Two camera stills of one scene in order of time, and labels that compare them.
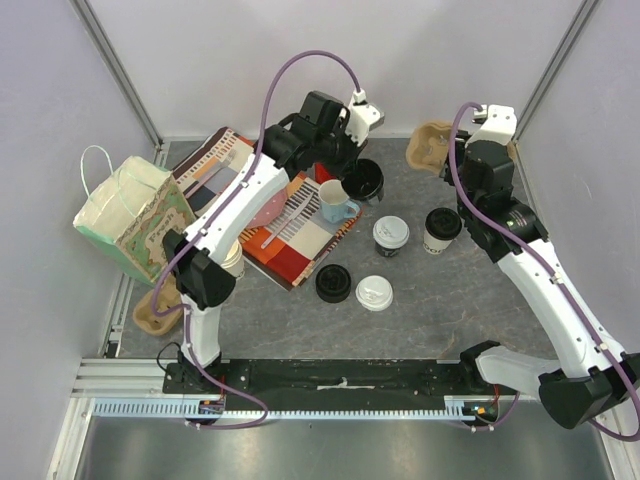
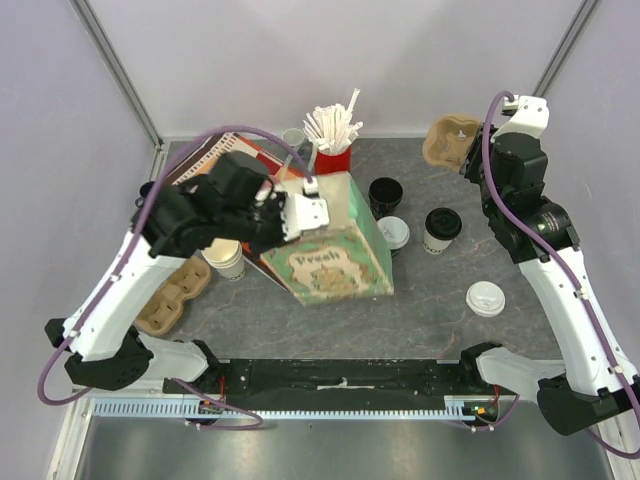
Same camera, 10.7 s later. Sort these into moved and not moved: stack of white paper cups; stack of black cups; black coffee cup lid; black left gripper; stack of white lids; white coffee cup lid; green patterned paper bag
Moved: green patterned paper bag; black left gripper; stack of white lids; stack of black cups
Not moved: black coffee cup lid; white coffee cup lid; stack of white paper cups
